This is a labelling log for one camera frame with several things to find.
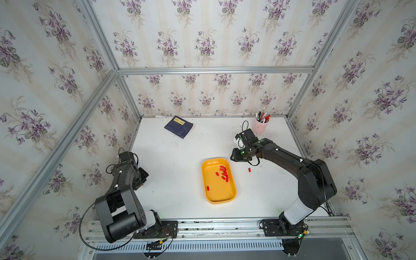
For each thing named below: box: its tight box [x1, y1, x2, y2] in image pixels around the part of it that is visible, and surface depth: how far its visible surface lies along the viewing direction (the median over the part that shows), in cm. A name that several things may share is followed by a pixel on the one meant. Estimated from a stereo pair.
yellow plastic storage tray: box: [201, 158, 238, 205], surface depth 90 cm
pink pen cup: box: [251, 118, 270, 135], surface depth 112 cm
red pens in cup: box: [260, 112, 271, 123], surface depth 106 cm
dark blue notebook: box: [164, 115, 195, 140], surface depth 114 cm
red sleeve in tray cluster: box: [215, 165, 230, 183], surface depth 92 cm
